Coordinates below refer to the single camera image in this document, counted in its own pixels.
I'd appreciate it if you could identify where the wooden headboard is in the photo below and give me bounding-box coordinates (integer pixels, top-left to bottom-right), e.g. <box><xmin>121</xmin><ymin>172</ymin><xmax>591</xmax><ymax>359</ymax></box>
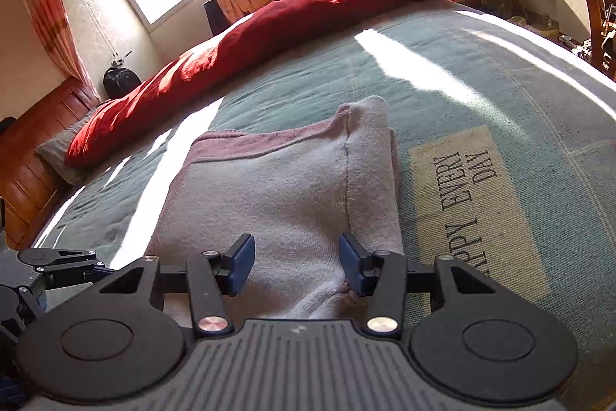
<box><xmin>0</xmin><ymin>76</ymin><xmax>102</xmax><ymax>248</ymax></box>

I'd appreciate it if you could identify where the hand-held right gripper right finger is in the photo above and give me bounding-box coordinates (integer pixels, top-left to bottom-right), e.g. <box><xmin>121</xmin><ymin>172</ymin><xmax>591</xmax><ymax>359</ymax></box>
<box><xmin>339</xmin><ymin>233</ymin><xmax>497</xmax><ymax>339</ymax></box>

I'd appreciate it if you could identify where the green plaid bed blanket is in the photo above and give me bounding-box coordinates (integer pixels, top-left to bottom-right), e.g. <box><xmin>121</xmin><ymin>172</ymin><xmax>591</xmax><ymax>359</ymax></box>
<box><xmin>33</xmin><ymin>0</ymin><xmax>616</xmax><ymax>411</ymax></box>

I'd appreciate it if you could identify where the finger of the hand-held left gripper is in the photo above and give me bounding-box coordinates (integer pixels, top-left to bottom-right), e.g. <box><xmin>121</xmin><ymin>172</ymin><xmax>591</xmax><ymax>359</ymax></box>
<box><xmin>17</xmin><ymin>247</ymin><xmax>98</xmax><ymax>270</ymax></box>
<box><xmin>36</xmin><ymin>260</ymin><xmax>107</xmax><ymax>290</ymax></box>

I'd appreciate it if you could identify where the pink and white knit sweater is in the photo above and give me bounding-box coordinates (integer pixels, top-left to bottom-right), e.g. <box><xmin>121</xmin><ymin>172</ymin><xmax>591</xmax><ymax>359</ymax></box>
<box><xmin>144</xmin><ymin>96</ymin><xmax>405</xmax><ymax>330</ymax></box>

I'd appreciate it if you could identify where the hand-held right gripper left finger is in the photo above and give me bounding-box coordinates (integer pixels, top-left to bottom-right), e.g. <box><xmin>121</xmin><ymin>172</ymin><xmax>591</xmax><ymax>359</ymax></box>
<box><xmin>99</xmin><ymin>234</ymin><xmax>256</xmax><ymax>339</ymax></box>

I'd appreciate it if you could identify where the red duvet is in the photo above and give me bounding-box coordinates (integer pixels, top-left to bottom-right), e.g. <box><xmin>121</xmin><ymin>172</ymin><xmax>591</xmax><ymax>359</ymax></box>
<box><xmin>65</xmin><ymin>0</ymin><xmax>460</xmax><ymax>168</ymax></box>

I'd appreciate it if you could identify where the orange plaid curtain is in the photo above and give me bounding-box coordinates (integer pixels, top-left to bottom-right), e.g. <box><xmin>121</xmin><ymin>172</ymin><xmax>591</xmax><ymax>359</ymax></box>
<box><xmin>10</xmin><ymin>0</ymin><xmax>97</xmax><ymax>96</ymax></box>

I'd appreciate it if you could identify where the wooden chair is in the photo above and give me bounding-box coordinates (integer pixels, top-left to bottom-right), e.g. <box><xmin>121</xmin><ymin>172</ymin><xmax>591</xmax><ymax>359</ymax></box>
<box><xmin>580</xmin><ymin>0</ymin><xmax>616</xmax><ymax>79</ymax></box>

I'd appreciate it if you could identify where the black backpack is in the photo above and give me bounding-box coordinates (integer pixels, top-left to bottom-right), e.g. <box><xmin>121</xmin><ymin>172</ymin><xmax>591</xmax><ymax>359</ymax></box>
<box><xmin>102</xmin><ymin>67</ymin><xmax>142</xmax><ymax>100</ymax></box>

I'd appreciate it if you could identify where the grey pillow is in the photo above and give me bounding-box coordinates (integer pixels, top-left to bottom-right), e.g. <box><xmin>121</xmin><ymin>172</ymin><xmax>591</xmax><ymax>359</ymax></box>
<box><xmin>36</xmin><ymin>103</ymin><xmax>104</xmax><ymax>186</ymax></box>

